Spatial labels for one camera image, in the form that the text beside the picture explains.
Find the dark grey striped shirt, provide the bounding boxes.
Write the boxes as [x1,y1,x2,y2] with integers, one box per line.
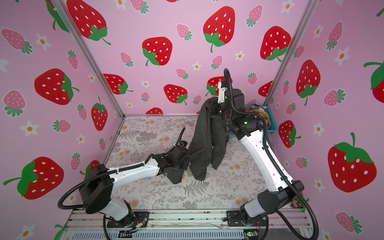
[169,96,230,185]

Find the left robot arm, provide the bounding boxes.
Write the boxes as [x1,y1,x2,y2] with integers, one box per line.
[79,145,189,225]

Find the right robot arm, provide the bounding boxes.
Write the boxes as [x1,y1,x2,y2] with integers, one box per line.
[216,87,304,225]

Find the yellow plaid shirt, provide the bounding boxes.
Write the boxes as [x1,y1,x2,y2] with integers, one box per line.
[256,108,272,129]

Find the teal plastic basket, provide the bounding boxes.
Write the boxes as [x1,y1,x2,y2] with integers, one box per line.
[227,104,278,136]

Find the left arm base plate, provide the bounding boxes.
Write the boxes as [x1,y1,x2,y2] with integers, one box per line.
[107,211,150,228]

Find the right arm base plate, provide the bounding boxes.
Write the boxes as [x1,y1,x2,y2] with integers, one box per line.
[226,210,267,227]

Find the right black cable conduit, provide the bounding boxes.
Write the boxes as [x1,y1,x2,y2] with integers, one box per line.
[223,68,319,240]

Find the black cable conduit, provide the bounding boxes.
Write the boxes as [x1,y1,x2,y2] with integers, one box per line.
[57,127,187,211]
[223,68,319,240]

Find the aluminium rail frame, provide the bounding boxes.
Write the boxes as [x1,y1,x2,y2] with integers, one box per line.
[58,209,296,240]

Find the left black cable conduit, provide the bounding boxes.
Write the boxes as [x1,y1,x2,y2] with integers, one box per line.
[57,127,187,211]

